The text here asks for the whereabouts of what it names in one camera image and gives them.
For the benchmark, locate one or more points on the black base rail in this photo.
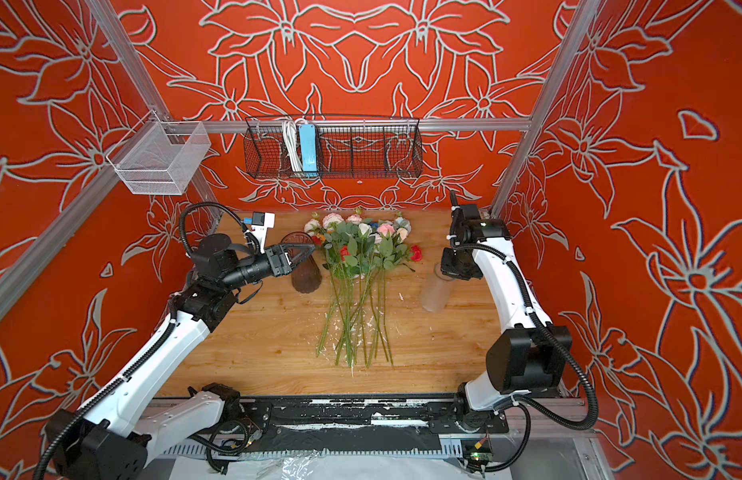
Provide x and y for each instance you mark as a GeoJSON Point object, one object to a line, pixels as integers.
{"type": "Point", "coordinates": [403, 425]}

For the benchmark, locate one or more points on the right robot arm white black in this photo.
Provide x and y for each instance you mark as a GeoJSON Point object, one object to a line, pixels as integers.
{"type": "Point", "coordinates": [531, 353]}

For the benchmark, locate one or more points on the clear acrylic wall box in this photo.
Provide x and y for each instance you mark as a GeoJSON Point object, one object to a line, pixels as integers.
{"type": "Point", "coordinates": [162, 158]}

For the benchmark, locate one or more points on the clear ribbed glass vase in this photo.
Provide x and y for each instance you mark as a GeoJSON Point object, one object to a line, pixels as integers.
{"type": "Point", "coordinates": [436, 291]}

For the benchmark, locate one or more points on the black wire basket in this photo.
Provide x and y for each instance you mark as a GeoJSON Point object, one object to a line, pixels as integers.
{"type": "Point", "coordinates": [342, 152]}

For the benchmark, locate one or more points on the brown glass vase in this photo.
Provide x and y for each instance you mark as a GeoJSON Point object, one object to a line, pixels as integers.
{"type": "Point", "coordinates": [306, 278]}

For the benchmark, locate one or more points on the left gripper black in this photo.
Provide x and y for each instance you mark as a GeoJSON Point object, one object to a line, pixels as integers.
{"type": "Point", "coordinates": [277, 253]}

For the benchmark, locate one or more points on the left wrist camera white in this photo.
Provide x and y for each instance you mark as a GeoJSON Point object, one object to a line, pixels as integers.
{"type": "Point", "coordinates": [259, 223]}

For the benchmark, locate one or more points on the aluminium back crossbar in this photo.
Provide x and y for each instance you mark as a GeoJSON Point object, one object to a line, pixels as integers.
{"type": "Point", "coordinates": [427, 125]}

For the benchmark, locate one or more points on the aluminium frame post left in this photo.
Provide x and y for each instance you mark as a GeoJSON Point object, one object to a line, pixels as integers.
{"type": "Point", "coordinates": [117, 37]}

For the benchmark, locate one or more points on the pile of artificial flowers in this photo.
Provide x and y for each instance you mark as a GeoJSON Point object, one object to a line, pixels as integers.
{"type": "Point", "coordinates": [359, 253]}

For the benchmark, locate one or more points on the aluminium frame post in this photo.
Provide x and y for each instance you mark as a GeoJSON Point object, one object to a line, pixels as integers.
{"type": "Point", "coordinates": [570, 44]}
{"type": "Point", "coordinates": [117, 37]}

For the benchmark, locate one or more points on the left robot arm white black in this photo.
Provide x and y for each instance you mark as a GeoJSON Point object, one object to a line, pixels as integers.
{"type": "Point", "coordinates": [109, 436]}

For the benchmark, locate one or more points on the blue card in basket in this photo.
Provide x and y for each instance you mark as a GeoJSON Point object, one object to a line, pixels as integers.
{"type": "Point", "coordinates": [308, 145]}

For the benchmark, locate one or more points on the aluminium frame post right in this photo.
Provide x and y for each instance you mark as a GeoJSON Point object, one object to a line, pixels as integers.
{"type": "Point", "coordinates": [570, 44]}

